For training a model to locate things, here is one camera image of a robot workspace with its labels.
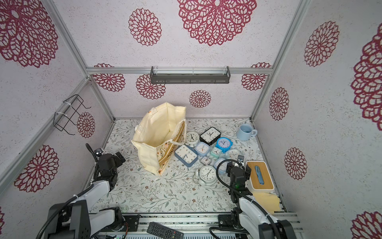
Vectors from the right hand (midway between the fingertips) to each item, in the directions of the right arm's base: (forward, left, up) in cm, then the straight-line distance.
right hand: (239, 162), depth 86 cm
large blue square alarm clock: (+8, +32, -6) cm, 33 cm away
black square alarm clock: (+23, +15, -6) cm, 28 cm away
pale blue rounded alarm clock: (-5, +11, 0) cm, 12 cm away
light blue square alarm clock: (+13, +21, -6) cm, 26 cm away
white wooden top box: (-9, -11, -5) cm, 15 cm away
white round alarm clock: (+20, +28, -4) cm, 35 cm away
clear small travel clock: (+4, +19, -7) cm, 21 cm away
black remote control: (-34, +40, -5) cm, 53 cm away
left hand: (+1, +75, +1) cm, 75 cm away
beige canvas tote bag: (+19, +50, -1) cm, 54 cm away
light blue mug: (+25, -9, -3) cm, 27 cm away
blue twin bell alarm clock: (+18, +6, -7) cm, 20 cm away
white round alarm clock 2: (+9, +2, -7) cm, 12 cm away
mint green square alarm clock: (+10, +12, -7) cm, 17 cm away
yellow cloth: (-18, -17, -12) cm, 27 cm away
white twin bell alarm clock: (-6, +18, -5) cm, 20 cm away
